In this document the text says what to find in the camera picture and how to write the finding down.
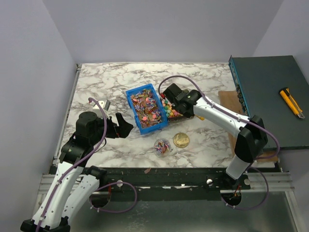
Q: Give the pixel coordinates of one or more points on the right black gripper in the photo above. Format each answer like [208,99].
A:
[174,99]

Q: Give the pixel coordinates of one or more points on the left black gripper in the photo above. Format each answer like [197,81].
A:
[123,131]

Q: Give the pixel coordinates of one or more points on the metal tin of star candies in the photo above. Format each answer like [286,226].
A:
[172,115]

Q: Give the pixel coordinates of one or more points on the yellow plastic scoop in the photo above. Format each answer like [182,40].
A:
[201,118]

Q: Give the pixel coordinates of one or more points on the blue plastic candy bin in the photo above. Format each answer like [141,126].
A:
[147,108]

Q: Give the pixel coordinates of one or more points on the gold round lid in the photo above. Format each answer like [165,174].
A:
[181,140]

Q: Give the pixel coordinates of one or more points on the clear plastic round container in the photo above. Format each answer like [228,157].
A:
[162,148]

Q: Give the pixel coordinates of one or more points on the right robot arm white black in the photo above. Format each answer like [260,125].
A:
[250,133]

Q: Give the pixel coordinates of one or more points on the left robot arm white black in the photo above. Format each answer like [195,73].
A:
[72,185]

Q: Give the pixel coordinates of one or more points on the wooden board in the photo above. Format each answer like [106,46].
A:
[229,100]

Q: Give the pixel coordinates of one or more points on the dark green box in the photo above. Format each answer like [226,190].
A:
[258,81]

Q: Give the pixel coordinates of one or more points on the yellow utility knife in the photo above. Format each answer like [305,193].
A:
[287,97]

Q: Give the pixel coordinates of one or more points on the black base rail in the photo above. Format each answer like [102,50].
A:
[166,184]

